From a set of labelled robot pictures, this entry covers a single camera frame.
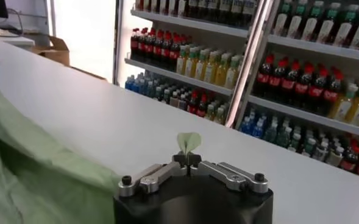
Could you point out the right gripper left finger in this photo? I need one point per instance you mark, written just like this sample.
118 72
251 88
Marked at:
161 175

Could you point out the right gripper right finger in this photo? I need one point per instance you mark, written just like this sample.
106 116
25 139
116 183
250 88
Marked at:
225 175

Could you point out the light green polo shirt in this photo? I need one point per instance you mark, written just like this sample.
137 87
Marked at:
30 158

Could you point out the blue label water bottle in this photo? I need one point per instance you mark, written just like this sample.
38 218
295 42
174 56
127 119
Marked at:
137 85
246 125
130 82
258 129

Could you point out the small yellow juice bottle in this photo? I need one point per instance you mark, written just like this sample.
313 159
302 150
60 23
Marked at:
220 115
211 113

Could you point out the green tinted clear bottle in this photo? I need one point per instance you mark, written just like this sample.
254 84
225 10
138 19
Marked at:
152 90
270 133
283 137
145 88

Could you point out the small dark tea bottle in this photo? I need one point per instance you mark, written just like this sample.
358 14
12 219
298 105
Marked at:
175 99
308 147
183 102
320 151
160 93
335 156
168 96
295 142

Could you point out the grey metal beverage shelving unit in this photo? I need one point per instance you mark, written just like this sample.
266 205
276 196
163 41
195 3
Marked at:
304 114
179 76

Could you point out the black slanted metal pole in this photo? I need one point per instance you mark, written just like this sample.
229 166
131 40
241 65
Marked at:
116 45

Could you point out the open brown cardboard box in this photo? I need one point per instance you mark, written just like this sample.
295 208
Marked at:
55 54

